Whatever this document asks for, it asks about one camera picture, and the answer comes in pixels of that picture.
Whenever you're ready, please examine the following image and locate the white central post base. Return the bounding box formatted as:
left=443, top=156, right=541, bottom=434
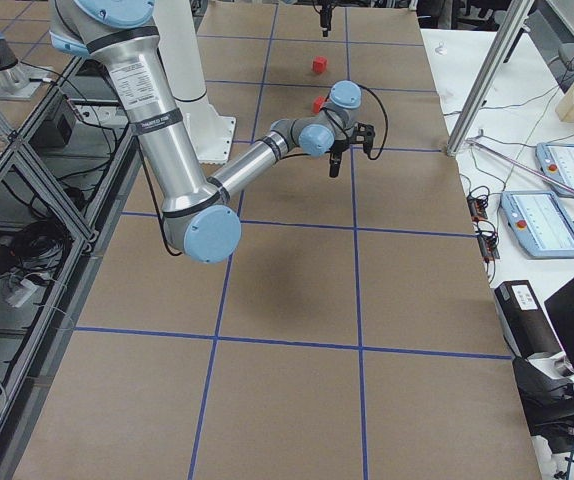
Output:
left=154, top=0, right=236, bottom=164

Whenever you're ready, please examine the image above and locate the white adapter on floor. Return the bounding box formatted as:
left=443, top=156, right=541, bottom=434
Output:
left=5, top=279, right=38, bottom=308

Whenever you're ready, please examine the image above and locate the red block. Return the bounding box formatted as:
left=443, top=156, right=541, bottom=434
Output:
left=312, top=96, right=328, bottom=114
left=311, top=56, right=328, bottom=75

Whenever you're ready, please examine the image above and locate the blue teach pendant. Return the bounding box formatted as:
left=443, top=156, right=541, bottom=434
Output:
left=535, top=142, right=574, bottom=197
left=500, top=190, right=574, bottom=259

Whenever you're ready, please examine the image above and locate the aluminium frame post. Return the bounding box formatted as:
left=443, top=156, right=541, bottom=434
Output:
left=446, top=0, right=535, bottom=157

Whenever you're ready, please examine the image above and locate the black box on floor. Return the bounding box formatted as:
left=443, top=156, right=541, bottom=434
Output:
left=30, top=96, right=76, bottom=149

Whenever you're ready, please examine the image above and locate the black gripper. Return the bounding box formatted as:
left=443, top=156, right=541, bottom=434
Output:
left=329, top=140, right=353, bottom=178
left=318, top=0, right=333, bottom=37

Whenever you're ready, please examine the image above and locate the far blue teach pendant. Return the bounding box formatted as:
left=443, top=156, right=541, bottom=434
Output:
left=535, top=142, right=574, bottom=197

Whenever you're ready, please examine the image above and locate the black power adapter box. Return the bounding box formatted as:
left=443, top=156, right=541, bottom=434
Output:
left=493, top=280, right=562, bottom=359

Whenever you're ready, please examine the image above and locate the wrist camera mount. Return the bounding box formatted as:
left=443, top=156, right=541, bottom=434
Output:
left=351, top=122, right=375, bottom=159

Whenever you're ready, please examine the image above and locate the near blue teach pendant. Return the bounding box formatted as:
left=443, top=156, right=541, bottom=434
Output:
left=500, top=190, right=574, bottom=259

